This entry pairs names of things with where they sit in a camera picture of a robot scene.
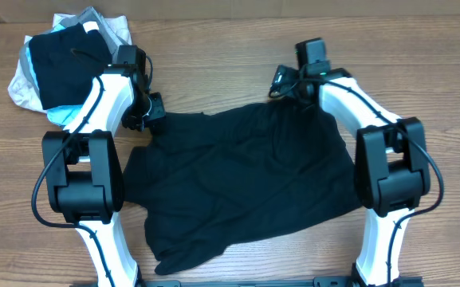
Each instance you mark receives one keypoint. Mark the folded grey shirt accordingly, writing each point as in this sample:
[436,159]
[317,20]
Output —
[114,31]

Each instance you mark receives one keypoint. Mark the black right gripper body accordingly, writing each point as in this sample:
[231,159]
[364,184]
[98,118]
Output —
[287,86]

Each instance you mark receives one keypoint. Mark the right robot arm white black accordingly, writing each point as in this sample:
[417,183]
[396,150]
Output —
[391,169]

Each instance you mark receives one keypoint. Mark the folded black shirt on pile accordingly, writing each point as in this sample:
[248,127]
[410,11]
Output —
[93,54]

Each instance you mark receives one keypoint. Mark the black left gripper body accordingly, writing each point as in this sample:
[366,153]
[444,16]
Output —
[154,110]

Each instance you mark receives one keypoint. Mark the black t-shirt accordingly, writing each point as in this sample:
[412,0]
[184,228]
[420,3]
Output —
[247,174]

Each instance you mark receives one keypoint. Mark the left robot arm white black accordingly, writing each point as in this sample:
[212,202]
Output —
[82,171]

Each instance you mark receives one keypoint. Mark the folded light blue shirt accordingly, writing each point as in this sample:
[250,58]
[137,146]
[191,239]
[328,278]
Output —
[60,113]

